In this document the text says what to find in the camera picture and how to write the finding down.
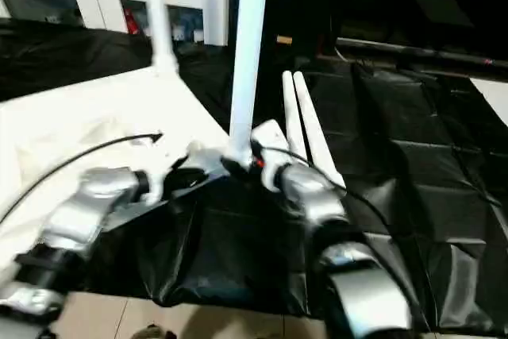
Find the white plastic table leg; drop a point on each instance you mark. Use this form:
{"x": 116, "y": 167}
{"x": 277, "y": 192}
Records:
{"x": 313, "y": 125}
{"x": 159, "y": 13}
{"x": 292, "y": 113}
{"x": 250, "y": 45}

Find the white plastic table top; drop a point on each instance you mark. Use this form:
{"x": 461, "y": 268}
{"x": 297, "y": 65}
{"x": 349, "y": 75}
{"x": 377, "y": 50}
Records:
{"x": 79, "y": 125}

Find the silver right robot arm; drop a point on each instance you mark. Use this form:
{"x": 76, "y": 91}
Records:
{"x": 333, "y": 228}

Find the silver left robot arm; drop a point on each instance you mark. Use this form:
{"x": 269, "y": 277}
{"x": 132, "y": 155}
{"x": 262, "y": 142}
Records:
{"x": 79, "y": 212}

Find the small tan tag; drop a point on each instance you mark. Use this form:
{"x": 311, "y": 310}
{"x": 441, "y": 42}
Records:
{"x": 284, "y": 39}

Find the dark grey rounded object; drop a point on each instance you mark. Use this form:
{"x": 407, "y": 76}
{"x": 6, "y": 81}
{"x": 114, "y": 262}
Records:
{"x": 151, "y": 333}

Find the black plastic mat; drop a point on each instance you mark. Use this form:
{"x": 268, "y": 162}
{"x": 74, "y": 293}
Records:
{"x": 429, "y": 196}

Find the white flat board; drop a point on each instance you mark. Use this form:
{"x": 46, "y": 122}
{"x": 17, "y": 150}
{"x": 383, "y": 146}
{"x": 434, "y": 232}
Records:
{"x": 492, "y": 97}

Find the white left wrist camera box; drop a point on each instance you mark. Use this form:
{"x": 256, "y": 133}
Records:
{"x": 163, "y": 168}

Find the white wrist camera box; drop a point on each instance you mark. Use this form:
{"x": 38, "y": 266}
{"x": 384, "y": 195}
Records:
{"x": 163, "y": 168}
{"x": 270, "y": 140}

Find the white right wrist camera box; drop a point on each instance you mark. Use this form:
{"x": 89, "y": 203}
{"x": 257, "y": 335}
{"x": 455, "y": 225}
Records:
{"x": 270, "y": 140}

